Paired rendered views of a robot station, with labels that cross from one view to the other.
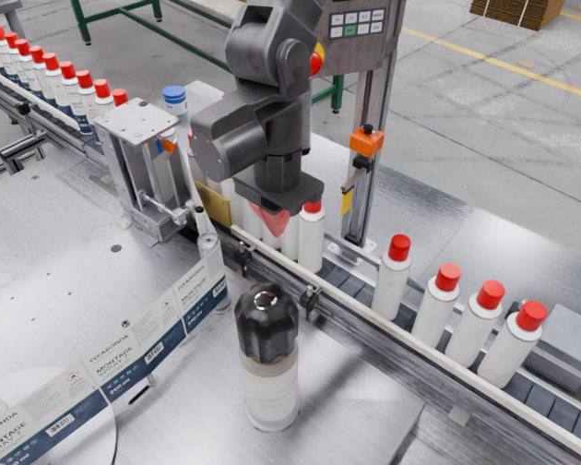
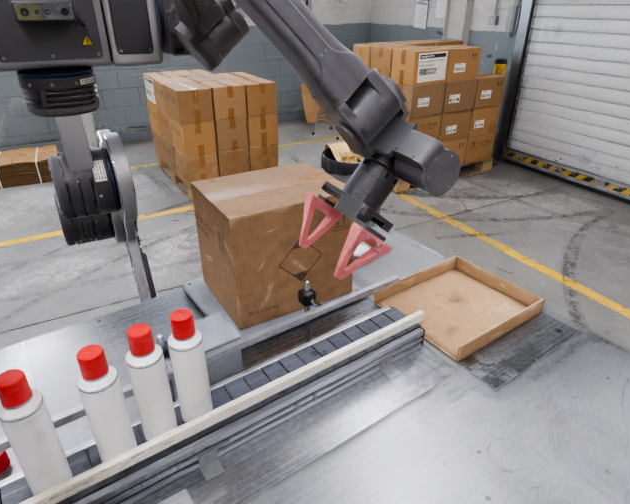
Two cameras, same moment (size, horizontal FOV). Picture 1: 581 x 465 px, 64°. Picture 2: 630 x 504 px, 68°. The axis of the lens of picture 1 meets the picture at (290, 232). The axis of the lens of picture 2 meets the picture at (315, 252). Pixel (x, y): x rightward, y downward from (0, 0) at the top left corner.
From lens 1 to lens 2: 0.21 m
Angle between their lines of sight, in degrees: 60
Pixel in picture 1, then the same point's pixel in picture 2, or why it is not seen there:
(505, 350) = (191, 370)
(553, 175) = (41, 311)
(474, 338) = (162, 391)
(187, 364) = not seen: outside the picture
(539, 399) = (237, 389)
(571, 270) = (149, 315)
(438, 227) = not seen: hidden behind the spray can
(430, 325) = (118, 426)
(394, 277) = (37, 423)
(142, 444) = not seen: outside the picture
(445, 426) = (215, 488)
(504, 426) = (244, 431)
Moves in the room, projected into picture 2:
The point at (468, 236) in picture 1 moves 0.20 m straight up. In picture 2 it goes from (47, 364) to (17, 282)
